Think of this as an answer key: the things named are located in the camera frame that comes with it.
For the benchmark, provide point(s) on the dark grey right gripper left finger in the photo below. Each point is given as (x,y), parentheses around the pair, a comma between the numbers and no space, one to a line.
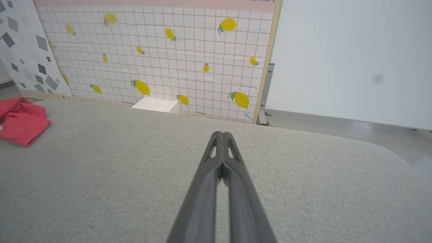
(199,209)

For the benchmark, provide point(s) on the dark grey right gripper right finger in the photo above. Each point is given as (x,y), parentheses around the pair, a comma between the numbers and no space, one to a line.
(244,209)

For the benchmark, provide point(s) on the red t-shirt with white sleeves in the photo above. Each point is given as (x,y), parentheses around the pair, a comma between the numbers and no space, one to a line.
(23,126)

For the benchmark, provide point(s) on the grey fabric sofa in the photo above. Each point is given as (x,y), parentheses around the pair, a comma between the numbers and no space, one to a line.
(101,175)

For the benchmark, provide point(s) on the white box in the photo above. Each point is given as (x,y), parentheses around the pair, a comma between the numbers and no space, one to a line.
(156,105)

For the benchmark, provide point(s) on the grey metal panel stand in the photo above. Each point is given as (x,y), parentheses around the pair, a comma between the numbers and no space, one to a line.
(265,94)

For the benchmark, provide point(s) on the lemon print grid panel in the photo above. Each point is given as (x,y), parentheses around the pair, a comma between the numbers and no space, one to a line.
(189,67)

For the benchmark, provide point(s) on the grey terrazzo pattern panel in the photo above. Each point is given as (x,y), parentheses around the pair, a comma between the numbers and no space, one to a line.
(23,44)

